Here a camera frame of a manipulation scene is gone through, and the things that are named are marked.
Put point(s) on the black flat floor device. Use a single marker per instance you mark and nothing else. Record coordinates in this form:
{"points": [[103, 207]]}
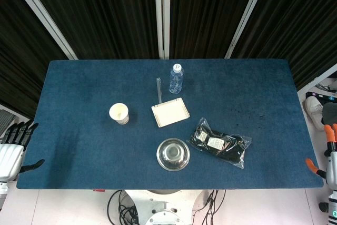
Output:
{"points": [[322, 96]]}

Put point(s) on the white plastic tray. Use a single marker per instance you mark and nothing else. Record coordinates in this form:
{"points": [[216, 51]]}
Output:
{"points": [[170, 113]]}

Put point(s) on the stainless steel bowl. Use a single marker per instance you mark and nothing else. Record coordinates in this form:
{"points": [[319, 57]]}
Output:
{"points": [[173, 154]]}

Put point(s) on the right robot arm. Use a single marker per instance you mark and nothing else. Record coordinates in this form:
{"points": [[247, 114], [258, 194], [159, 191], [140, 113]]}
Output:
{"points": [[332, 204]]}

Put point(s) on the white shoe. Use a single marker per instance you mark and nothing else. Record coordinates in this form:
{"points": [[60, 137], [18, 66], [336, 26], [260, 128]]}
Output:
{"points": [[314, 111]]}

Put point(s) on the clear water bottle white cap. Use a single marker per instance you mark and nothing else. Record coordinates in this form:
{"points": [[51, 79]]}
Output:
{"points": [[176, 81]]}

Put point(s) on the white paper cup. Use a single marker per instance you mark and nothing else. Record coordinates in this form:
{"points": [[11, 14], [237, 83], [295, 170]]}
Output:
{"points": [[119, 113]]}

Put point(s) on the black pleated curtain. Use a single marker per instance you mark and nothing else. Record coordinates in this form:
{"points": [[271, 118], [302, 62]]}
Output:
{"points": [[105, 11]]}

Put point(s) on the red label strip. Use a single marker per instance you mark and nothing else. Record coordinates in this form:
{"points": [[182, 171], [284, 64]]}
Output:
{"points": [[99, 190]]}

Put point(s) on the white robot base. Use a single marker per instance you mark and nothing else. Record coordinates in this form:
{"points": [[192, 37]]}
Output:
{"points": [[163, 206]]}

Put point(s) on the dark trouser leg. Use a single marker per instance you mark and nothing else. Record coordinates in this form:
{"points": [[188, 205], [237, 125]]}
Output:
{"points": [[330, 113]]}

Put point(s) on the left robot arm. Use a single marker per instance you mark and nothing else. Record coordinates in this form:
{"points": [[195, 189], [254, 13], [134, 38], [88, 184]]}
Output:
{"points": [[3, 193]]}

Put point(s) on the plastic bag with black cloth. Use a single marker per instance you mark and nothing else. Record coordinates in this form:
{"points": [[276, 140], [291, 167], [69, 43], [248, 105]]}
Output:
{"points": [[221, 147]]}

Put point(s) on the white double frame post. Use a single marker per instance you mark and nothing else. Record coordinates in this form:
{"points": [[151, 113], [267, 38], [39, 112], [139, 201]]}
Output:
{"points": [[162, 14]]}

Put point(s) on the grey slatted panel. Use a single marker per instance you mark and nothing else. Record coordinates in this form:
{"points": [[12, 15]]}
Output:
{"points": [[5, 122]]}

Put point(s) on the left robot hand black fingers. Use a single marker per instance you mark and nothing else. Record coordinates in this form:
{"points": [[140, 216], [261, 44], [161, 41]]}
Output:
{"points": [[10, 157]]}

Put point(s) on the blue felt table mat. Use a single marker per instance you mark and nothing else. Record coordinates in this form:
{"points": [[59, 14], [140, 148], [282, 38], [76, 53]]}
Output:
{"points": [[79, 156]]}

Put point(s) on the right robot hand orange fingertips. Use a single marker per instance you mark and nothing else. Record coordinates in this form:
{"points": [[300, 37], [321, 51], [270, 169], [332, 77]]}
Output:
{"points": [[332, 156]]}

